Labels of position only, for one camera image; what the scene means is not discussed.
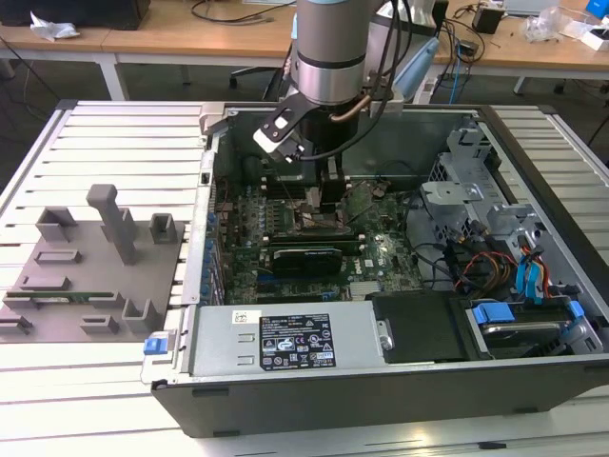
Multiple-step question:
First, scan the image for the red yellow wire bundle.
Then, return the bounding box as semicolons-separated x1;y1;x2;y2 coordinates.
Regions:
454;249;520;291

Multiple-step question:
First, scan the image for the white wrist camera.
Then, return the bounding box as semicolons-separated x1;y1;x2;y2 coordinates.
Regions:
251;97;306;167

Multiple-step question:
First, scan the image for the grey flat device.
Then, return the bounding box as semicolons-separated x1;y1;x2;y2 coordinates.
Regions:
502;0;560;15

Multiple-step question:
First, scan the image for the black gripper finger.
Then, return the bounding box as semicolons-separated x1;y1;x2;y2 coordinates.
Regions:
321;159;346;215

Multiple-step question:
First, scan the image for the clear plastic bag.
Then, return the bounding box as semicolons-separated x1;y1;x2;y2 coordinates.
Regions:
522;8;594;45

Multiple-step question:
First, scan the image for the black plastic shroud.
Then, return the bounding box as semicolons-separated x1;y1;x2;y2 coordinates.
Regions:
369;290;475;366

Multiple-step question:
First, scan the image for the black installed RAM stick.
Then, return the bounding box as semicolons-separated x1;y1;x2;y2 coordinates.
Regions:
265;236;367;254

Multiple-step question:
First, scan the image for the white small box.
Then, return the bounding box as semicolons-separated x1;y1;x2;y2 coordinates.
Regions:
580;26;609;51

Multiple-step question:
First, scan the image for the crumpled white paper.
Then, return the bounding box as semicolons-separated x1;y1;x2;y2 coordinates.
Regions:
29;11;81;42

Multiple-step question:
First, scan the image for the blue flat data wire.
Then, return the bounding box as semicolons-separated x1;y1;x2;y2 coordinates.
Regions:
516;247;548;306

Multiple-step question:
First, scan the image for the silver drive cage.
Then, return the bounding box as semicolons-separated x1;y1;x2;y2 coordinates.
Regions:
418;122;537;248

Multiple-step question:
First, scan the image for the black open PC case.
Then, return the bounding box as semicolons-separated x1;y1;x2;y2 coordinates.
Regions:
141;102;609;439

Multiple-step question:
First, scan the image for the small black box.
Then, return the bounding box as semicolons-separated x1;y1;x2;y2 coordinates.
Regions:
472;5;504;34

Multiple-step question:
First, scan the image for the blue disk carrier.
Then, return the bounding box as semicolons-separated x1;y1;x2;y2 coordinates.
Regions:
468;298;585;358

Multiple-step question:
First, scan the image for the silver power supply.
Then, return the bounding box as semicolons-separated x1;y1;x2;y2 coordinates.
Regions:
188;304;384;378

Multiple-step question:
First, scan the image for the green RAM stick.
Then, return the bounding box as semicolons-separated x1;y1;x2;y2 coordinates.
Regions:
4;290;118;307

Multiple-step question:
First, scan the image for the wooden desk white frame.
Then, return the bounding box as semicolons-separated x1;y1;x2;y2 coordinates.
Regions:
0;0;609;102

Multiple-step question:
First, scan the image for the blue case latch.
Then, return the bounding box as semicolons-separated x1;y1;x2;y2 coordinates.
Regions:
143;332;170;356

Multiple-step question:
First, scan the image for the black office chair base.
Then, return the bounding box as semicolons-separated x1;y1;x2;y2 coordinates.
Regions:
230;66;292;102

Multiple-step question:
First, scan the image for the black wire bundle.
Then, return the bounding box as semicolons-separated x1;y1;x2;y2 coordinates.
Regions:
444;223;481;291

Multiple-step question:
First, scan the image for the silver metal bracket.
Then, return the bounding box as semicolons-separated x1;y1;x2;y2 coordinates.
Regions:
420;180;481;207

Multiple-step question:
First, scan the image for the CPU socket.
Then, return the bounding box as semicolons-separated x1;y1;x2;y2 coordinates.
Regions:
292;199;346;234

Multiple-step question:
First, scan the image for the white power strip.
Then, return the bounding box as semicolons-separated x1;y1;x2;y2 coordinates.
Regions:
412;78;437;105

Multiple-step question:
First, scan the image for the grey parts rack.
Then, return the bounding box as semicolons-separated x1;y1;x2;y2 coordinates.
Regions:
0;183;187;345

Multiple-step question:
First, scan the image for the black hard disk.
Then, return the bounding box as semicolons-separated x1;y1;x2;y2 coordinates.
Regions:
480;321;565;359

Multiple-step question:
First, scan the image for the black RAM slot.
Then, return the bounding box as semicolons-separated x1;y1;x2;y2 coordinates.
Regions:
263;229;359;241
263;185;349;199
263;173;352;188

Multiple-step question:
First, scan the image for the silver chipset heatsink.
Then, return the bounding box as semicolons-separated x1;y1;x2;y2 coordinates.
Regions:
349;279;382;302

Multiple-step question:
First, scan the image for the large black box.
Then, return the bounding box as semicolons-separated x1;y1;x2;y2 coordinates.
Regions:
0;0;151;30

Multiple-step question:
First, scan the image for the black graphics card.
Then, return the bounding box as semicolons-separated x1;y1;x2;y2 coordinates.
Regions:
269;243;344;281

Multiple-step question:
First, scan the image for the green motherboard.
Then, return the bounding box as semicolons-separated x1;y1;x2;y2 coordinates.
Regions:
211;178;425;306

